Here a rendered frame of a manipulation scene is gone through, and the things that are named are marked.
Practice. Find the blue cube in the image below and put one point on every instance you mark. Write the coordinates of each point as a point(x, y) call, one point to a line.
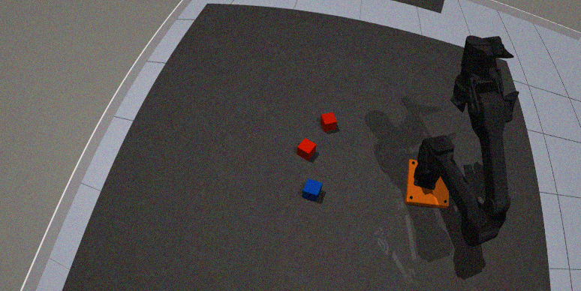
point(312, 190)

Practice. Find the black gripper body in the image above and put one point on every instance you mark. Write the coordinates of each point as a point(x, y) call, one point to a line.
point(497, 49)

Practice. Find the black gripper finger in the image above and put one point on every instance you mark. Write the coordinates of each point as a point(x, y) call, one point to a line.
point(511, 98)
point(505, 54)

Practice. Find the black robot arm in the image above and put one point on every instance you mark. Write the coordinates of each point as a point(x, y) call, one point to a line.
point(480, 222)

